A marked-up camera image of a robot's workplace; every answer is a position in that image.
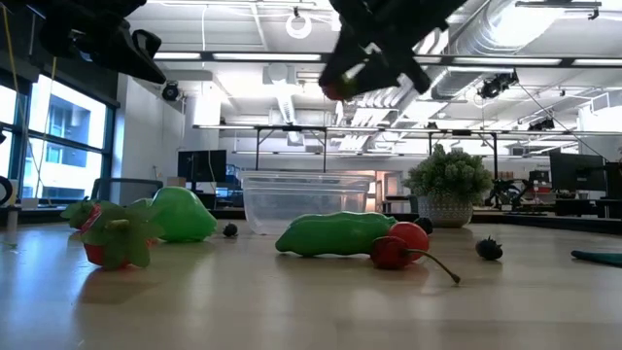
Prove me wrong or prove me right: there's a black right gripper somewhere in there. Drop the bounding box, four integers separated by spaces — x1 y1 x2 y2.
318 0 467 95

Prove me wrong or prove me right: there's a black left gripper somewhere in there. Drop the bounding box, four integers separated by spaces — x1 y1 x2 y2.
41 9 167 85

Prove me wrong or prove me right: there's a clear plastic tupperware container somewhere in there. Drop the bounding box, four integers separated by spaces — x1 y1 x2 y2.
240 170 375 236

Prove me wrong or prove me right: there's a green toy pear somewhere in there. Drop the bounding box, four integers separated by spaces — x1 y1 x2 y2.
150 187 219 243

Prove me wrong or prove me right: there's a red toy tomato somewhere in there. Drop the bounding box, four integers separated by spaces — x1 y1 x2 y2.
386 221 431 263

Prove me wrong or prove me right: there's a red toy cherry with stem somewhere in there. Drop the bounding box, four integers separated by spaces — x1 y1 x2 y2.
370 235 462 286

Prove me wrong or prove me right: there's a dark toy blackberry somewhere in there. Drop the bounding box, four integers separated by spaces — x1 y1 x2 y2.
474 236 504 262

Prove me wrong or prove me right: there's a large office window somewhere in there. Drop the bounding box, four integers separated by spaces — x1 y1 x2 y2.
0 75 117 203

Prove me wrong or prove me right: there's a black computer monitor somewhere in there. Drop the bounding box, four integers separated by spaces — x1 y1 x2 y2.
177 149 227 183
549 153 606 192
605 162 622 200

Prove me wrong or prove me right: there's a green potted plant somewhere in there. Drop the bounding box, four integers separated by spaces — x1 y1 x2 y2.
401 144 495 228

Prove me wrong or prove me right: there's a dark green cloth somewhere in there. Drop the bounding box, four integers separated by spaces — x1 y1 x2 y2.
570 249 622 267

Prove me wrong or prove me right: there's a black metal rig frame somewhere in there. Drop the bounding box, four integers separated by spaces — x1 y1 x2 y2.
153 50 622 68

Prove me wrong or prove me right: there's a white hanging ring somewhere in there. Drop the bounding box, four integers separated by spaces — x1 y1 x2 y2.
285 12 313 40

